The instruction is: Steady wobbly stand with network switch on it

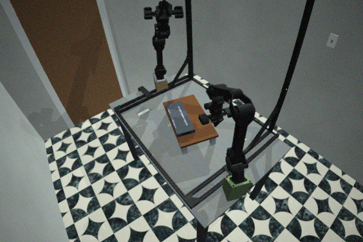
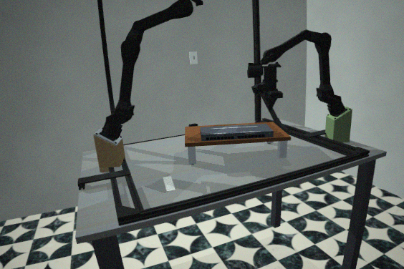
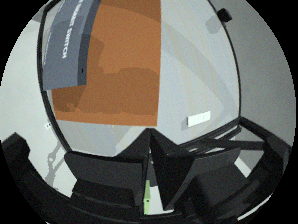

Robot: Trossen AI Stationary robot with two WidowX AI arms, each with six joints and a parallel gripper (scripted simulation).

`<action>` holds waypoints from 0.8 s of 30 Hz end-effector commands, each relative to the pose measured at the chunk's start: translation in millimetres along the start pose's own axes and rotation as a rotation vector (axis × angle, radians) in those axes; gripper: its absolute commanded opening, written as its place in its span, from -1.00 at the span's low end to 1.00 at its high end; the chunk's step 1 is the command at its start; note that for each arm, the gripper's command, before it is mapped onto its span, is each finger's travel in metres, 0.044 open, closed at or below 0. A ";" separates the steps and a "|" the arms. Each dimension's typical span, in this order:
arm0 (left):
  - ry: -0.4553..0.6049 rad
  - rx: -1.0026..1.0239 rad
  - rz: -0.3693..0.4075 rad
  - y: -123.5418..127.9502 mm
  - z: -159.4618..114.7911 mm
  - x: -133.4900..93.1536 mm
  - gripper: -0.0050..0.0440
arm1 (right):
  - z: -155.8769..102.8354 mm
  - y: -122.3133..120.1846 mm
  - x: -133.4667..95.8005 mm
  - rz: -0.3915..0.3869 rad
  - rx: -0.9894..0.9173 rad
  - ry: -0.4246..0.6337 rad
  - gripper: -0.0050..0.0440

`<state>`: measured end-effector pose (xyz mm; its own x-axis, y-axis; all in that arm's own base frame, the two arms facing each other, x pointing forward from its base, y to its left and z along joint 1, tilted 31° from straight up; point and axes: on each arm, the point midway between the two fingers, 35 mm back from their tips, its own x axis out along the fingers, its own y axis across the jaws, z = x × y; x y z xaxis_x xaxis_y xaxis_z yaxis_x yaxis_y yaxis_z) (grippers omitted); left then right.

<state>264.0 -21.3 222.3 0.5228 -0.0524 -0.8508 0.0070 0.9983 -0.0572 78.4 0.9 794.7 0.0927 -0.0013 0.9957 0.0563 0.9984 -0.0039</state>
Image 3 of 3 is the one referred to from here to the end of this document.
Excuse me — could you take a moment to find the grey network switch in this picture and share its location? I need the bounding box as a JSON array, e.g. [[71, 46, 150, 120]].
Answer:
[[43, 0, 101, 91]]

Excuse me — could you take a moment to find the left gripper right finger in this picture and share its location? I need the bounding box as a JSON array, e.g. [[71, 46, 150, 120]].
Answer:
[[150, 128, 241, 211]]

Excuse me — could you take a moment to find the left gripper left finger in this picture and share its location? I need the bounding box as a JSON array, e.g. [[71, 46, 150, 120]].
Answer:
[[64, 128, 151, 212]]

